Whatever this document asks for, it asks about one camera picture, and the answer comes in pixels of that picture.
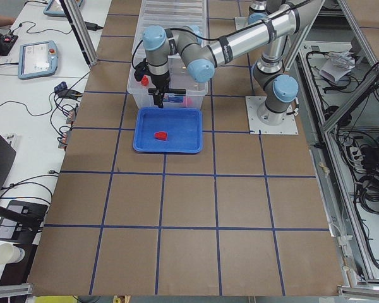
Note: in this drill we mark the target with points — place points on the teach pendant far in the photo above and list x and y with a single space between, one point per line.
54 9

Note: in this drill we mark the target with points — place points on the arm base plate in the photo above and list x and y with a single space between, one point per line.
263 121
241 22

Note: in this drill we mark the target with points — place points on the blue plastic tray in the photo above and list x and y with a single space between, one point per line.
184 127

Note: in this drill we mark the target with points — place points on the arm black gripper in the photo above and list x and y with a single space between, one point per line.
160 82

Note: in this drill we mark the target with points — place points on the teach pendant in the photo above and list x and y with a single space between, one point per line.
54 9
37 60

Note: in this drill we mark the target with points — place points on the black tablet device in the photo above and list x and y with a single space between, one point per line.
21 221

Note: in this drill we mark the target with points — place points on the aluminium frame post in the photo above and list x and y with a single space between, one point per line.
79 28

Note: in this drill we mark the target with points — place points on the white paper cup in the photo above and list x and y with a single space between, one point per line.
10 254

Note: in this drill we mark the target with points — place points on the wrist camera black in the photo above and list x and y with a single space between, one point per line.
141 69

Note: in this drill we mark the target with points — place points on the black box latch handle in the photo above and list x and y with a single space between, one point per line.
157 91

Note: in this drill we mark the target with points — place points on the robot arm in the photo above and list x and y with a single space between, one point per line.
259 8
288 18

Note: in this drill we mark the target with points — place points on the clear plastic box lid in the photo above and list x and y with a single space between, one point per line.
171 14

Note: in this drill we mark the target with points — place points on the teach pendant near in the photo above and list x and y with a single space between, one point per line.
37 60

